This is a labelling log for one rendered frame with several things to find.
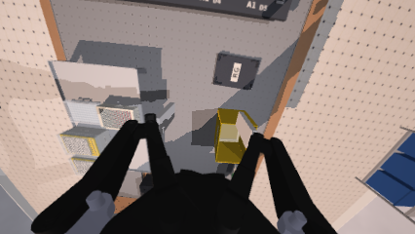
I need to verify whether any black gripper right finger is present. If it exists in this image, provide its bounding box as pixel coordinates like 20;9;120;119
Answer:
214;111;338;234

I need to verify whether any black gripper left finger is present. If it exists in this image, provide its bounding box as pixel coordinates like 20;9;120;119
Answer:
31;102;187;234

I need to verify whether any yellow waste bin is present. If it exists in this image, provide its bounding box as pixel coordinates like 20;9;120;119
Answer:
214;108;258;164

